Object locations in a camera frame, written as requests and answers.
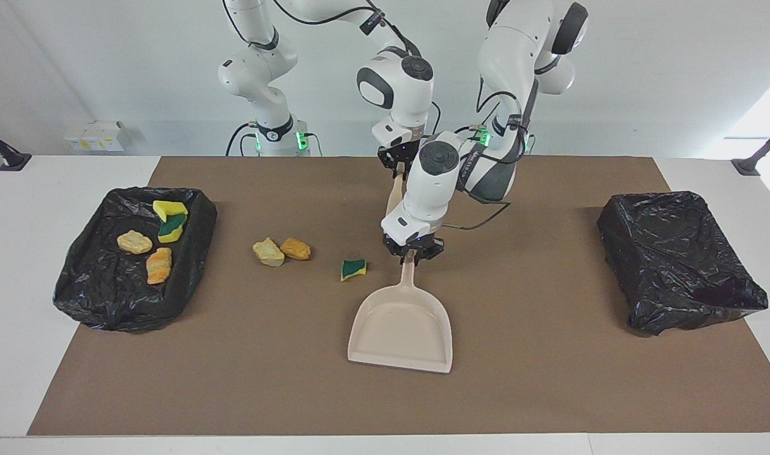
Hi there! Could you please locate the black bag lined bin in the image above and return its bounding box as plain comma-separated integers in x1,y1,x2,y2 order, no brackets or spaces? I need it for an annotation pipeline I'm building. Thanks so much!
597,191,769,337
52,186,218,333

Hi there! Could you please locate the notched yellow green sponge piece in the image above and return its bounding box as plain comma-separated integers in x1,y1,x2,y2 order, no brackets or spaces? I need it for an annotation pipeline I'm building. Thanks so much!
157,213,188,245

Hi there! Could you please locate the pale jagged foam chunk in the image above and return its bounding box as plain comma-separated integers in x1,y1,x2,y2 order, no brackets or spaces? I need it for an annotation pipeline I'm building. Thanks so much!
252,237,286,268

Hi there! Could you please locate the yellow sponge chunk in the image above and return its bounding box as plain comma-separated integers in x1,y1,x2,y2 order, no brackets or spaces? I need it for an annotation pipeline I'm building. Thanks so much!
152,200,188,223

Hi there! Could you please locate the black camera stand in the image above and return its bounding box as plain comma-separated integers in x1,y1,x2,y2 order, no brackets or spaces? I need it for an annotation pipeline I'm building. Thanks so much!
731,122,770,177
0,121,33,173

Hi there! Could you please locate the black arm base cable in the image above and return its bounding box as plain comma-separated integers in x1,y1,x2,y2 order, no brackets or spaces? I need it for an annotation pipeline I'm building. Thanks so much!
226,122,259,157

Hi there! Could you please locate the white wall outlet box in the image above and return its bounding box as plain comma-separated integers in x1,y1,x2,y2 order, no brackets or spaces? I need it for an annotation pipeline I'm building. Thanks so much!
82,120,131,152

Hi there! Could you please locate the beige handled black bristle brush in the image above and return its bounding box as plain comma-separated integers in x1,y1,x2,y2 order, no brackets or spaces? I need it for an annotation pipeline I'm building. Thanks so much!
385,174,406,219

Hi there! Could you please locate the beige plastic dustpan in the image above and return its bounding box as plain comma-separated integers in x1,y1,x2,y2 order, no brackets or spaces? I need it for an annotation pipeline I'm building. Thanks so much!
347,253,454,374

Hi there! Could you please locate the brown rounded foam chunk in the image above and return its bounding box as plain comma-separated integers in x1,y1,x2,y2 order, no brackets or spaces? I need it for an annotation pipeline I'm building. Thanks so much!
279,238,312,262

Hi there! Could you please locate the right arm gripper cable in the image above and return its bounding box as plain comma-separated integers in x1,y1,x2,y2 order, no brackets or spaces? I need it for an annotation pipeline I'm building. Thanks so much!
224,0,441,137

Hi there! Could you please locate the beige foam chunk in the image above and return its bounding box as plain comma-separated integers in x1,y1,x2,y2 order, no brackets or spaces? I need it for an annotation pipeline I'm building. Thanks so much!
117,230,154,255
146,247,173,286

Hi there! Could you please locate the brown table mat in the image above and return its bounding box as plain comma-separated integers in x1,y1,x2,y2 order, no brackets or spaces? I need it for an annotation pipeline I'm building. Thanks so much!
27,156,770,437

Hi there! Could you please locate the left arm gripper cable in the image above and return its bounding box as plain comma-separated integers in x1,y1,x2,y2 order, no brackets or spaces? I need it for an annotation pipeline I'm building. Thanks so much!
445,76,541,229

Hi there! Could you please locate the arm gripper cable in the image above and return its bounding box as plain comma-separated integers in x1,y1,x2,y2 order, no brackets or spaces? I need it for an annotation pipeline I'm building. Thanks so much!
445,76,541,229
224,0,441,137

